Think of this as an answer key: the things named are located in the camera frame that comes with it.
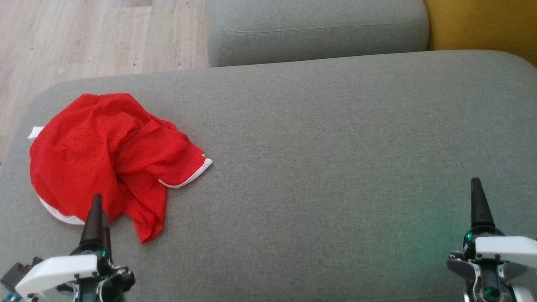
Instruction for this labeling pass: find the grey sofa seat cushion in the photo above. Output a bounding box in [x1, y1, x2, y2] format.
[207, 0, 430, 68]

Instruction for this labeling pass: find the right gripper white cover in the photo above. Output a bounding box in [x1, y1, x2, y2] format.
[447, 177, 537, 302]

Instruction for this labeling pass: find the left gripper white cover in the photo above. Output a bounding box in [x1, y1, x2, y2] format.
[15, 193, 136, 302]

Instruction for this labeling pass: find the large grey sofa chaise seat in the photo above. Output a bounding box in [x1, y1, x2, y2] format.
[0, 49, 537, 302]

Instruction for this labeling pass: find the red jersey with white sleeves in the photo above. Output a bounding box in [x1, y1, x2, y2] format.
[27, 93, 168, 243]

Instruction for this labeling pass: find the yellow sofa back cushion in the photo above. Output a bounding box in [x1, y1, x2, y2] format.
[424, 0, 537, 68]

